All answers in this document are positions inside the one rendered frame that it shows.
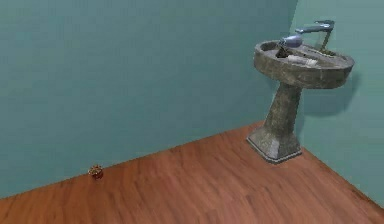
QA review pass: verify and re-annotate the small red brown bowl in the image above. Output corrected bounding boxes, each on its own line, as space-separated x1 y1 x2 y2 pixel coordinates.
87 164 104 181

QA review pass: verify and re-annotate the grey stone pedestal sink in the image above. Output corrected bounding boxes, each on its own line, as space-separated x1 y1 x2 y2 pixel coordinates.
246 39 356 165

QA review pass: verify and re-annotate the white cloth in sink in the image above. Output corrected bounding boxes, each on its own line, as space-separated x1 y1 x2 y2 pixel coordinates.
286 54 319 67

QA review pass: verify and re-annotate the silver blue sink faucet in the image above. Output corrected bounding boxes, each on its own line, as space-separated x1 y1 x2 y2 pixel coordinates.
279 19 336 53

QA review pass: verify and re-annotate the dark brown lump in sink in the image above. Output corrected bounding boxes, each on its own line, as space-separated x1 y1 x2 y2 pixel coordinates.
275 46 292 59

